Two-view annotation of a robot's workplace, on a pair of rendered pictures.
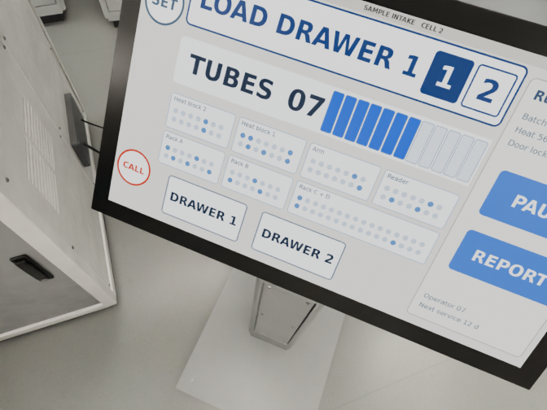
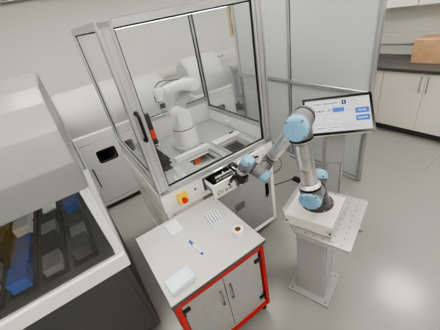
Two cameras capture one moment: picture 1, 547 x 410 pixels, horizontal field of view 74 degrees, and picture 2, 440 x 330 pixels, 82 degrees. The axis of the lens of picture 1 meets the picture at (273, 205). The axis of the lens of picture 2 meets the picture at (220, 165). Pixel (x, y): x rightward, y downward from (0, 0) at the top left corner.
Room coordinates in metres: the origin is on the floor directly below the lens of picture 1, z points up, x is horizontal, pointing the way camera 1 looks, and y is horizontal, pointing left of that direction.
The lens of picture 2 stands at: (-1.59, 0.90, 1.95)
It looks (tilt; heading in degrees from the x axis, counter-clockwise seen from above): 32 degrees down; 1
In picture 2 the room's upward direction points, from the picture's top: 12 degrees counter-clockwise
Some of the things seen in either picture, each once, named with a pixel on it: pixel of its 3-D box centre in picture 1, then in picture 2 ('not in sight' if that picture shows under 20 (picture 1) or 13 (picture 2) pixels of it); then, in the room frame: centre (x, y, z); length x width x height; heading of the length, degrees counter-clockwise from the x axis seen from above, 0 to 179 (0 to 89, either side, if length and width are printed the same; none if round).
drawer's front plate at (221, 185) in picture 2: not in sight; (230, 183); (-0.12, 0.88, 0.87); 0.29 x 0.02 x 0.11; 119
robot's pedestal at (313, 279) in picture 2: not in sight; (315, 250); (-0.43, 0.37, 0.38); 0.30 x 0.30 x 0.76; 48
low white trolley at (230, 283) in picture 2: not in sight; (208, 275); (-0.47, 1.15, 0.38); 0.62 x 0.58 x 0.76; 119
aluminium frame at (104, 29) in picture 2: not in sight; (177, 88); (0.43, 1.14, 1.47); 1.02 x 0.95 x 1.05; 119
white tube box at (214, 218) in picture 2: not in sight; (214, 218); (-0.34, 1.03, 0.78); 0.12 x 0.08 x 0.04; 19
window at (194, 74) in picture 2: not in sight; (207, 97); (0.04, 0.92, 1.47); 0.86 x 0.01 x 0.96; 119
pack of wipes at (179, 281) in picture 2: not in sight; (180, 280); (-0.75, 1.24, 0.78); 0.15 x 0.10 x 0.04; 124
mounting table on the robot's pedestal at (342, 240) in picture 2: not in sight; (320, 219); (-0.45, 0.36, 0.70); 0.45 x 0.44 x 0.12; 48
